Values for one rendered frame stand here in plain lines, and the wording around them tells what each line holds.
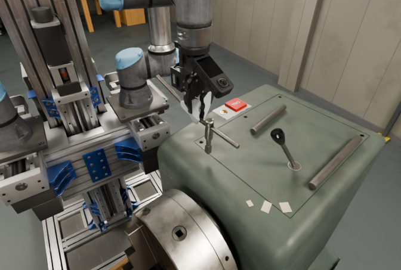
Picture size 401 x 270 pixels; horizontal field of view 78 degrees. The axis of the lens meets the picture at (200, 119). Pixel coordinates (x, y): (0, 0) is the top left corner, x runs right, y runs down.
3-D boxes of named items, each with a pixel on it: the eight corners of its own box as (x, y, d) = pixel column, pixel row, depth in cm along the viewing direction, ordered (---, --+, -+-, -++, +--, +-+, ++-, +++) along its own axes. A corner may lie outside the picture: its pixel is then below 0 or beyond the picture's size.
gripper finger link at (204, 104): (197, 109, 72) (196, 81, 66) (211, 118, 69) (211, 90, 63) (189, 114, 71) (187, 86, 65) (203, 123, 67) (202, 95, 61)
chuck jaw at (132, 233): (163, 247, 68) (145, 208, 66) (170, 253, 64) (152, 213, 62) (126, 275, 62) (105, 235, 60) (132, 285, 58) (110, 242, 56)
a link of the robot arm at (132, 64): (117, 77, 112) (111, 47, 104) (148, 73, 115) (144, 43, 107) (119, 89, 103) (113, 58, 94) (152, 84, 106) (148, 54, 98)
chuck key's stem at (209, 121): (213, 152, 70) (215, 120, 63) (207, 156, 69) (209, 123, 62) (207, 148, 71) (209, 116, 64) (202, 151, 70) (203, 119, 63)
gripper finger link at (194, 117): (185, 115, 70) (185, 86, 65) (200, 125, 66) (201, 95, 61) (176, 119, 68) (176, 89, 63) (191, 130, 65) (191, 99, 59)
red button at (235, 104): (235, 101, 98) (235, 97, 97) (246, 108, 94) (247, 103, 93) (224, 106, 95) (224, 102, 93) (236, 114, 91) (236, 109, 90)
